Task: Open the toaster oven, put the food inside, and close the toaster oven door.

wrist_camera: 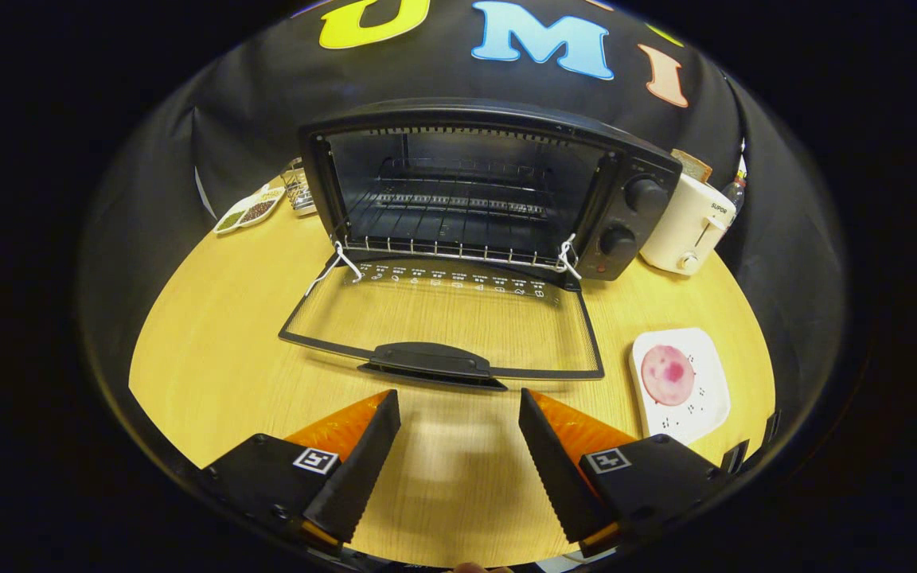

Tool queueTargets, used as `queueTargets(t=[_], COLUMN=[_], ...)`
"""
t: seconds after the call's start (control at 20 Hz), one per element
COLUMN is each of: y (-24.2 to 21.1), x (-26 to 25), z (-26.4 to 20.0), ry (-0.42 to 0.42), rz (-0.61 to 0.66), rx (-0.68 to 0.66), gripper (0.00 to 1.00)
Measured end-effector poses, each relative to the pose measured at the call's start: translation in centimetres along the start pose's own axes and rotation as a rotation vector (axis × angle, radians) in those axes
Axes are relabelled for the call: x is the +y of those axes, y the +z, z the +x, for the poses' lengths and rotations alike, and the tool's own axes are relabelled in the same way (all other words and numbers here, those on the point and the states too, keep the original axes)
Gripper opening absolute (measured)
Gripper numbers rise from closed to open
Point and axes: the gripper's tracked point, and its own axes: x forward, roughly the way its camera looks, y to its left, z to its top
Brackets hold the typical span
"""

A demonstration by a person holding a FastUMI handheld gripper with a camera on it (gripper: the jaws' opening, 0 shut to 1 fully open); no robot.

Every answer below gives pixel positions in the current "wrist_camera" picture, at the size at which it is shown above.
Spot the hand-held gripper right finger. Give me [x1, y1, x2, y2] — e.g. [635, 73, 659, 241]
[518, 388, 734, 558]

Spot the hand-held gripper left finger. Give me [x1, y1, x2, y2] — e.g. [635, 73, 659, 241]
[200, 388, 402, 550]

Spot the pink round ham slice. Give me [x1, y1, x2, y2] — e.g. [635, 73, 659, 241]
[640, 344, 697, 407]

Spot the white square plate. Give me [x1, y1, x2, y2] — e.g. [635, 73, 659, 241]
[630, 327, 732, 446]

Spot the black toaster oven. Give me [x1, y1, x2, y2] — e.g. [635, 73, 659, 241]
[278, 97, 684, 392]

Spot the white pop-up toaster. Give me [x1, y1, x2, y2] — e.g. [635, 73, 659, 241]
[638, 171, 738, 277]

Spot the white divided bean dish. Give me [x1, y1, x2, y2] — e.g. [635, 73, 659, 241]
[213, 185, 287, 236]

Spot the clear red label water bottle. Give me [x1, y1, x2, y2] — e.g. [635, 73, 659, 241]
[723, 155, 748, 214]

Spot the brown bread slice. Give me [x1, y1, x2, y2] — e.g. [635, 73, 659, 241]
[670, 148, 714, 184]

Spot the white cord tie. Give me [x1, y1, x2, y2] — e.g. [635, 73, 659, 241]
[556, 233, 583, 281]
[303, 241, 364, 297]

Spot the metal wire basket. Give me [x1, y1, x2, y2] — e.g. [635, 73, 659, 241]
[280, 158, 318, 217]

